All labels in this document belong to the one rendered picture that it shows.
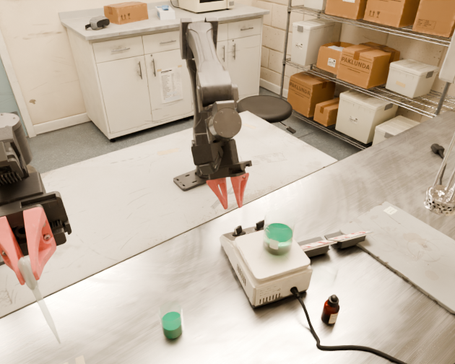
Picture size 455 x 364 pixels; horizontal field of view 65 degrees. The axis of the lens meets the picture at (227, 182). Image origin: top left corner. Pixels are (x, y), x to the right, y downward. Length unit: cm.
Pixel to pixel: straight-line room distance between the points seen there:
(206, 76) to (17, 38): 273
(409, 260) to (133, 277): 62
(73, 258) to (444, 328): 79
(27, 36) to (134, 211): 260
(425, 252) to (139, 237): 68
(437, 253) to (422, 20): 194
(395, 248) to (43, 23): 308
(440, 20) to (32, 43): 293
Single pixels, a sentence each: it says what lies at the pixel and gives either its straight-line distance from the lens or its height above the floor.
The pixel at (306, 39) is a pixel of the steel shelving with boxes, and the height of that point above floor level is 78.
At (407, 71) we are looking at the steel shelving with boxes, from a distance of 283.
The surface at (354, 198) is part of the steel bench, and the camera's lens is 108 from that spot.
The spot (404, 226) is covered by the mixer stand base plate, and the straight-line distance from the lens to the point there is 101.
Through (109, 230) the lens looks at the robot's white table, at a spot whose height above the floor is 90.
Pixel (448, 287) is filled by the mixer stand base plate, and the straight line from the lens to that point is 91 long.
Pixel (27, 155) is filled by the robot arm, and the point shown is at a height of 127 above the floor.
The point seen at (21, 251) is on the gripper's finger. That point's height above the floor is 120.
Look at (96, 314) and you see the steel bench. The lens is 79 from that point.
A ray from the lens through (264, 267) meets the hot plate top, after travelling 71.
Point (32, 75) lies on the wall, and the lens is 350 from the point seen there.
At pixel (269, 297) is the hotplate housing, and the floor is 93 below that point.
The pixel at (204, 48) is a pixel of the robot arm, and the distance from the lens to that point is 87.
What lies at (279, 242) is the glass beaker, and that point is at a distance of 70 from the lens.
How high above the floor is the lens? 152
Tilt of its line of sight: 35 degrees down
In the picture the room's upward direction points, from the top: straight up
